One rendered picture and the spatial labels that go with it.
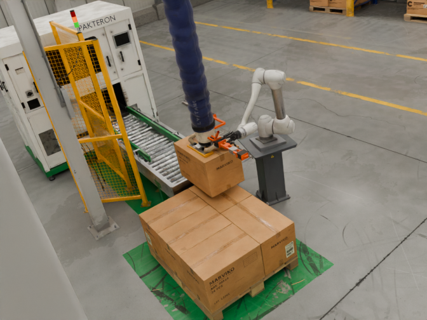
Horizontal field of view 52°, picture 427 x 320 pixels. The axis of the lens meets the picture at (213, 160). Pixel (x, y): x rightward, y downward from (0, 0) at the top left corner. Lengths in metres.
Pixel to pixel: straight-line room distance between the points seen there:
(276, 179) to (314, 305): 1.56
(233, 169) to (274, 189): 0.94
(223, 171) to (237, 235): 0.65
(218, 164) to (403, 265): 1.93
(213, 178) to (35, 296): 3.68
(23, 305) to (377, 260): 4.11
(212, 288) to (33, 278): 3.29
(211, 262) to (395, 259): 1.76
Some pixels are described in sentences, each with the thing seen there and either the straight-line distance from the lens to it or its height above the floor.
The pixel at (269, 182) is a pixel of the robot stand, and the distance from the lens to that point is 5.01.
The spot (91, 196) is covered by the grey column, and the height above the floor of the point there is 0.51.
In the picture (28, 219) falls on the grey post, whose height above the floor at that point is 2.93.
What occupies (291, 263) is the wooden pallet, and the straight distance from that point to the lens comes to 4.33.
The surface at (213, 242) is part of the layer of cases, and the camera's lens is 3.97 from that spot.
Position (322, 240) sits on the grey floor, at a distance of 4.66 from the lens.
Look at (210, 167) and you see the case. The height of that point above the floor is 1.00.
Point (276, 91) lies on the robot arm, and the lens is 4.42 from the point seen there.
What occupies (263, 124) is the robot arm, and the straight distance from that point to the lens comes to 4.70.
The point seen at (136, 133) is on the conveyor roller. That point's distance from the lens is 6.07.
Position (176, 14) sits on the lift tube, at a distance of 3.77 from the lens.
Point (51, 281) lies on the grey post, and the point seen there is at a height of 2.85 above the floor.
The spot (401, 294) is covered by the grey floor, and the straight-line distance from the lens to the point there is 4.25.
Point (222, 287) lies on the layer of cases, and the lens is 3.86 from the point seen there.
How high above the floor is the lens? 3.19
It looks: 31 degrees down
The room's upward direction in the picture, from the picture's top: 11 degrees counter-clockwise
